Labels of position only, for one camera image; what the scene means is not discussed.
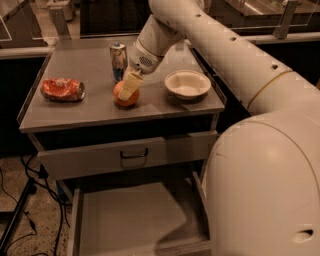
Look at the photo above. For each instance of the left metal post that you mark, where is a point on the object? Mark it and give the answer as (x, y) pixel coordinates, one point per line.
(59, 22)

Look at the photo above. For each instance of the grey metal drawer cabinet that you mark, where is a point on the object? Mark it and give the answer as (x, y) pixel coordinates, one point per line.
(98, 119)

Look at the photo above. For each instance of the top grey drawer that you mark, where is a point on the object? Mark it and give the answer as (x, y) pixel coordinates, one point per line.
(105, 158)

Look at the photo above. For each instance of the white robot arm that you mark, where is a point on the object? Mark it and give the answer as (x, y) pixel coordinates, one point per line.
(263, 173)

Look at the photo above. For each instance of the black stand leg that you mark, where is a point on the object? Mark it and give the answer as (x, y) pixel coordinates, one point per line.
(12, 217)

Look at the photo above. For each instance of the tall silver blue can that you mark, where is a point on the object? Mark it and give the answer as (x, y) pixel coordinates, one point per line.
(119, 63)

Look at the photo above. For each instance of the black drawer handle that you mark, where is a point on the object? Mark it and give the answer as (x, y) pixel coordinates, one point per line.
(123, 155)

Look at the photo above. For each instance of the metal post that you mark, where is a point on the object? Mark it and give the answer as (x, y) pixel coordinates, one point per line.
(282, 29)
(59, 22)

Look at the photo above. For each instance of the crushed orange soda can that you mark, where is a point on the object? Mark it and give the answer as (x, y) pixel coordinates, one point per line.
(62, 89)

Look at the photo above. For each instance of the orange fruit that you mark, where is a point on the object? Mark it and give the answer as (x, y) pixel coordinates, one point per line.
(131, 101)

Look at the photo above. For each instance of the white bowl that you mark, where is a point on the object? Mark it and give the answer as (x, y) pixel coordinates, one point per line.
(187, 84)

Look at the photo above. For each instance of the right metal post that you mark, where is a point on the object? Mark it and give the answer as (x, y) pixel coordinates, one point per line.
(282, 29)

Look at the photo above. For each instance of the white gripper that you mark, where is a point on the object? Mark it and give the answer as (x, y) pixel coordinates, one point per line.
(144, 60)

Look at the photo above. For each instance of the open middle grey drawer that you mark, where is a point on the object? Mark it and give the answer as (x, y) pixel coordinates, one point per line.
(157, 215)

